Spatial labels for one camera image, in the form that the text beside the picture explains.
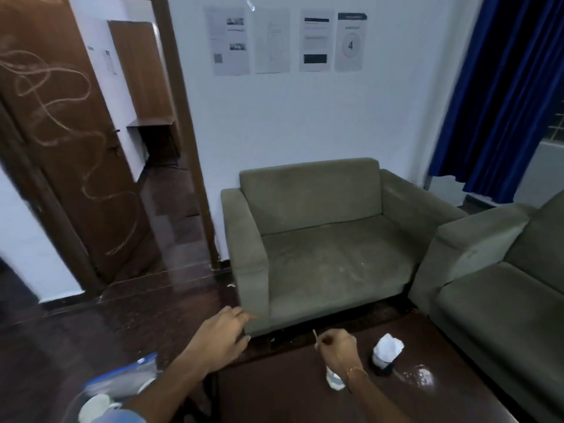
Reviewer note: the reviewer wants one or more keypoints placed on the circle-printed wall paper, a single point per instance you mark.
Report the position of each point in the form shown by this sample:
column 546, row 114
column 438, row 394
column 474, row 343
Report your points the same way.
column 350, row 43

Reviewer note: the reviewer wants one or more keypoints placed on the white photo-printed wall paper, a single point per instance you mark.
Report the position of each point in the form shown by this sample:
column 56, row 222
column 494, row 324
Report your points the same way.
column 227, row 41

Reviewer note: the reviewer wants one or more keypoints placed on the person's left hand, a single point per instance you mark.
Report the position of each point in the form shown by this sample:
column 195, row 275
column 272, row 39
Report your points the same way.
column 218, row 341

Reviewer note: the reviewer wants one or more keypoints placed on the light blue sleeve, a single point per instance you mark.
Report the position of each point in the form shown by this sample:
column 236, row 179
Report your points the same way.
column 119, row 417

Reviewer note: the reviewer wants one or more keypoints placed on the person's right fingers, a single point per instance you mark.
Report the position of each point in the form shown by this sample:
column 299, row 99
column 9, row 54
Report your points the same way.
column 324, row 344

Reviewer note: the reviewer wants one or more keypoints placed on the green fabric sofa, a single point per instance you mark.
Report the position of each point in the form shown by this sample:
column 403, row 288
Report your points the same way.
column 498, row 312

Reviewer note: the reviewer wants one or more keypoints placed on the window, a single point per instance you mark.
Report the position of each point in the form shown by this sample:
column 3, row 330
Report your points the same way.
column 556, row 127

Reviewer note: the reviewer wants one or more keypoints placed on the brown wooden cabinet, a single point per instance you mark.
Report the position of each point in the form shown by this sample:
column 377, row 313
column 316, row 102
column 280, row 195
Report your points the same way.
column 141, row 74

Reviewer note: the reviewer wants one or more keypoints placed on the clear blue-zip plastic bag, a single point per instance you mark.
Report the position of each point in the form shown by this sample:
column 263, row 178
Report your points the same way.
column 117, row 383

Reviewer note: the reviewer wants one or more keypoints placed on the person's left forearm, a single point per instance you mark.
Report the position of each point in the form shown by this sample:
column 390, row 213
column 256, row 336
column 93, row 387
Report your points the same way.
column 169, row 389

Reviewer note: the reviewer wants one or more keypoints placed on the person's left thumb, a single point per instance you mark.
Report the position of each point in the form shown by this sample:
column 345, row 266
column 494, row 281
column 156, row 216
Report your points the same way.
column 242, row 344

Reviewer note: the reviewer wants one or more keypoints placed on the small white container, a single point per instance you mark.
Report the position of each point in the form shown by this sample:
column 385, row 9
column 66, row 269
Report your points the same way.
column 335, row 382

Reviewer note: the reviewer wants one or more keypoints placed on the black tissue holder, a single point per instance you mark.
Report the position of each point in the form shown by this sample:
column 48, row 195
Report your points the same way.
column 381, row 364

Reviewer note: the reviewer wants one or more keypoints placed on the person's right forearm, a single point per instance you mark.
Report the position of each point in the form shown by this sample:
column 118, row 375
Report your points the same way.
column 374, row 400

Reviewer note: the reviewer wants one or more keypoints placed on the green fabric armchair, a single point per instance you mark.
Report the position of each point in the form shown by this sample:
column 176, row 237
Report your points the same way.
column 326, row 255

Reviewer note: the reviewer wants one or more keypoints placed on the blue curtain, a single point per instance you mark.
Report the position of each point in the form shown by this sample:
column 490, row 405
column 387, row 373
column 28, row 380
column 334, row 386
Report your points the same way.
column 498, row 105

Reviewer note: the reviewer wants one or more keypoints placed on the plain white wall paper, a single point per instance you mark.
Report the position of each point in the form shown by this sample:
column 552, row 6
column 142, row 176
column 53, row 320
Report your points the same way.
column 272, row 41

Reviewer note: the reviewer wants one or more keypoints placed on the person's right hand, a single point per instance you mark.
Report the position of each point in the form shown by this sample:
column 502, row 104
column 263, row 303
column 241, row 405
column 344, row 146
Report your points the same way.
column 341, row 352

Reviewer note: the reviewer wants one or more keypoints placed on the white round item in bag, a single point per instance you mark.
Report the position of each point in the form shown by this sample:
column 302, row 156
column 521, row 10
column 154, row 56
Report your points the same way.
column 94, row 408

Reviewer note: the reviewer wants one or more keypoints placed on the dark brown door frame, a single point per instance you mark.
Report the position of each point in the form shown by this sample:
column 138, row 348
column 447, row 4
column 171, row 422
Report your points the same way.
column 185, row 127

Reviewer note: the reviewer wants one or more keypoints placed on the thin white stick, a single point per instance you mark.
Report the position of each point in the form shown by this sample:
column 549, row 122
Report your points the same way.
column 314, row 335

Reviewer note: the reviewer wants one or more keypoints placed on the black-barred wall paper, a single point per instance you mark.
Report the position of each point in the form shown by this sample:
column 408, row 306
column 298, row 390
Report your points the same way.
column 316, row 41

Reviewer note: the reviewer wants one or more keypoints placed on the brown scribbled wooden door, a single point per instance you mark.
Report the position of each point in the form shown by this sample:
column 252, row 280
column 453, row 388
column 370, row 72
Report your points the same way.
column 66, row 140

